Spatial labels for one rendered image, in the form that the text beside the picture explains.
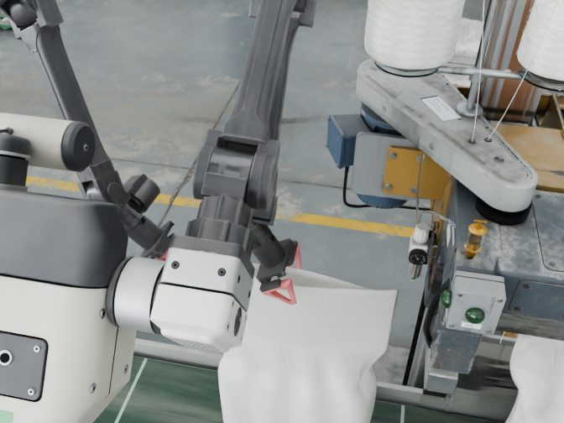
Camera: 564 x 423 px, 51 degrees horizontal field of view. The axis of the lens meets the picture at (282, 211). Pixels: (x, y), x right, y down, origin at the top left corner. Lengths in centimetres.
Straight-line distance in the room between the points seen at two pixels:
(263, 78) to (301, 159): 267
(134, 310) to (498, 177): 62
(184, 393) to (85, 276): 126
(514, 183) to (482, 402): 102
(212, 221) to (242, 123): 16
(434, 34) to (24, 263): 72
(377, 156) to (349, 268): 156
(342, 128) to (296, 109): 269
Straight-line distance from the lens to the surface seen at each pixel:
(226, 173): 77
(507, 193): 102
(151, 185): 132
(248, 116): 81
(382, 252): 292
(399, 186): 134
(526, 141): 131
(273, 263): 119
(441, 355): 113
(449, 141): 110
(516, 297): 102
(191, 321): 67
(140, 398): 196
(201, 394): 193
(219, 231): 71
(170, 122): 391
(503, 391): 187
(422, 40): 104
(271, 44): 87
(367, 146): 129
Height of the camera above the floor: 199
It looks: 40 degrees down
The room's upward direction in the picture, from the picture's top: straight up
